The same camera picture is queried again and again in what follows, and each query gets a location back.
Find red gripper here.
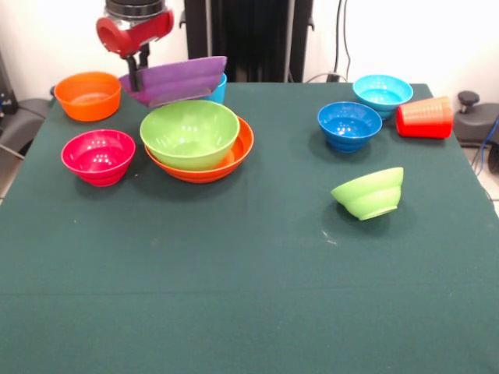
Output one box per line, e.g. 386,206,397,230
96,9,175,92

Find purple bowl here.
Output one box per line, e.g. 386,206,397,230
119,55,228,109

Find light blue cup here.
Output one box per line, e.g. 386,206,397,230
210,72,228,104

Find large green bowl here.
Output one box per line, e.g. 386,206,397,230
139,99,241,171

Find magenta bowl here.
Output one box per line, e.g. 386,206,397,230
60,129,137,189

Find wide orange bowl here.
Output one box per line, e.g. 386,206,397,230
143,115,255,185

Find dark blue bowl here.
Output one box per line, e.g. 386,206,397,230
317,101,384,153

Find small green bowl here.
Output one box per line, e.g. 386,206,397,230
330,166,405,222

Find red cup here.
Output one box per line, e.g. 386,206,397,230
395,95,455,139

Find deep orange bowl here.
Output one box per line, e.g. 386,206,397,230
53,71,122,122

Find grey machine base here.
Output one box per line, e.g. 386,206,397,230
0,97,51,157
451,90,499,145

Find light blue bowl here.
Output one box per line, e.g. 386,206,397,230
352,74,414,121

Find dark green tablecloth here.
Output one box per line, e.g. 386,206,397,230
0,79,499,374

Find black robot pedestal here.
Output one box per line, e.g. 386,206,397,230
179,0,315,85

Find black wall cable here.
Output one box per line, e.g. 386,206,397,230
307,0,352,83

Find blue cable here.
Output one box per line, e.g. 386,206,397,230
480,115,499,153

